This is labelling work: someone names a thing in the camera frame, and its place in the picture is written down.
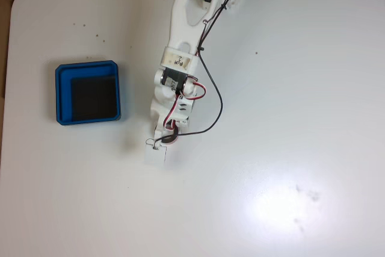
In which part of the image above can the black foam pad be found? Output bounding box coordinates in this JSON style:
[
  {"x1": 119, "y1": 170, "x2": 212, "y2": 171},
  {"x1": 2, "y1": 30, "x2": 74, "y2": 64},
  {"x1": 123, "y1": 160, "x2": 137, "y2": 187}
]
[{"x1": 71, "y1": 75, "x2": 118, "y2": 120}]

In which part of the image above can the white camera box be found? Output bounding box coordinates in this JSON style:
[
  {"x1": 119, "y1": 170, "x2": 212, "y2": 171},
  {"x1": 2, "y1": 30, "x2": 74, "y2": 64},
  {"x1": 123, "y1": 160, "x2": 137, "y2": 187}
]
[{"x1": 144, "y1": 144, "x2": 168, "y2": 165}]

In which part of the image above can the blue square box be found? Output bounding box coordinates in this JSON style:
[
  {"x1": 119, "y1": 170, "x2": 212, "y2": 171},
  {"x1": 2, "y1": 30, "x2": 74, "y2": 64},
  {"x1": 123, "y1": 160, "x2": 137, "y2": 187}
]
[{"x1": 55, "y1": 60, "x2": 122, "y2": 126}]

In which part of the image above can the red tape roll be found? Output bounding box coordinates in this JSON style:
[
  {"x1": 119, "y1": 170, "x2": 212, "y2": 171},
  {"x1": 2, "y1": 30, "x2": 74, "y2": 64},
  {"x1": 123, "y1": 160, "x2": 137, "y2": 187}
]
[{"x1": 161, "y1": 132, "x2": 180, "y2": 147}]

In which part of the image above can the red white servo cable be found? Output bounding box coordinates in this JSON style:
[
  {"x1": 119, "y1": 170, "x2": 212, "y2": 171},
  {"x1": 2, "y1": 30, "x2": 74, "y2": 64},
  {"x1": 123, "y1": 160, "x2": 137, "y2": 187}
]
[{"x1": 163, "y1": 80, "x2": 208, "y2": 134}]

